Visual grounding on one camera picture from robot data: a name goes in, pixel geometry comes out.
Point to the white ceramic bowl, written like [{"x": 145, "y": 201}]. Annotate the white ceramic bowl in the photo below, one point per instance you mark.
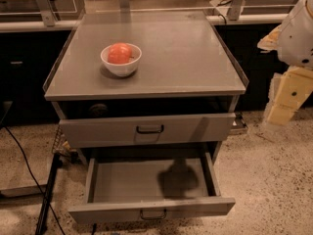
[{"x": 124, "y": 69}]

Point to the grey drawer cabinet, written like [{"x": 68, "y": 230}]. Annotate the grey drawer cabinet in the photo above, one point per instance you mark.
[{"x": 185, "y": 69}]

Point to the dark lab counter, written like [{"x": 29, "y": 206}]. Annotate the dark lab counter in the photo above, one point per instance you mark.
[{"x": 27, "y": 57}]

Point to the grey open middle drawer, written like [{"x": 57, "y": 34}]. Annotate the grey open middle drawer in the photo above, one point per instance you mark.
[{"x": 146, "y": 189}]

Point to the red apple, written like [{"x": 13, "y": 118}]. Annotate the red apple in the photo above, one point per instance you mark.
[{"x": 119, "y": 53}]

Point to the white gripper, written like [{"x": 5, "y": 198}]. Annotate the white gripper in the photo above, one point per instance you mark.
[{"x": 295, "y": 38}]

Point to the grey upper drawer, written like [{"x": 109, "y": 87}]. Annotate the grey upper drawer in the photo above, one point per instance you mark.
[{"x": 128, "y": 131}]

